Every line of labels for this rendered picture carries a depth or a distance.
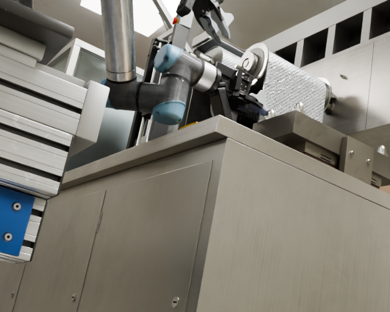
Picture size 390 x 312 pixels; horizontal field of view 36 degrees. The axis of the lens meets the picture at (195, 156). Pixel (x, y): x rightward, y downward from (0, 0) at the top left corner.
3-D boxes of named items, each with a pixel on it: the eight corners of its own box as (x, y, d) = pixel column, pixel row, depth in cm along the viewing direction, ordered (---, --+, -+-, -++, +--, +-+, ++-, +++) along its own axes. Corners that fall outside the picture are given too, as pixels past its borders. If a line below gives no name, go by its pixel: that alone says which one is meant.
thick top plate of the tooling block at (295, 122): (249, 144, 156) (252, 123, 158) (353, 190, 176) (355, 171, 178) (293, 132, 143) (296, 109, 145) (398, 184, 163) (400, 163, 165)
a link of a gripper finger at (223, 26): (244, 27, 170) (226, 0, 170) (231, 35, 167) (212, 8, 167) (239, 32, 173) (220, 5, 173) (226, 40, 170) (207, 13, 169)
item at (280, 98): (255, 135, 163) (264, 75, 169) (316, 163, 175) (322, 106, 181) (255, 135, 163) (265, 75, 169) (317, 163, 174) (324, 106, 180)
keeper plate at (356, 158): (337, 177, 149) (342, 137, 153) (364, 189, 154) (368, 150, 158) (345, 176, 147) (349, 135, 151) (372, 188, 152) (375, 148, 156)
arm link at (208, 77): (202, 82, 151) (184, 90, 157) (216, 89, 153) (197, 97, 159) (207, 56, 153) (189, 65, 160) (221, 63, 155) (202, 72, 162)
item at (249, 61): (257, 51, 171) (248, 75, 170) (262, 53, 172) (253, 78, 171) (242, 51, 177) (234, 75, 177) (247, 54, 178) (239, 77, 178)
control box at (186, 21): (168, 30, 235) (173, 8, 238) (184, 36, 237) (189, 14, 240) (174, 21, 228) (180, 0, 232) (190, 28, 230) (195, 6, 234)
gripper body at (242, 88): (256, 77, 162) (221, 58, 156) (251, 105, 159) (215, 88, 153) (238, 84, 168) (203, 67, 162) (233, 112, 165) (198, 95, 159)
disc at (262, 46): (231, 95, 178) (238, 52, 183) (232, 96, 178) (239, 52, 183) (264, 81, 166) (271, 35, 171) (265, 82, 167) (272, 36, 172)
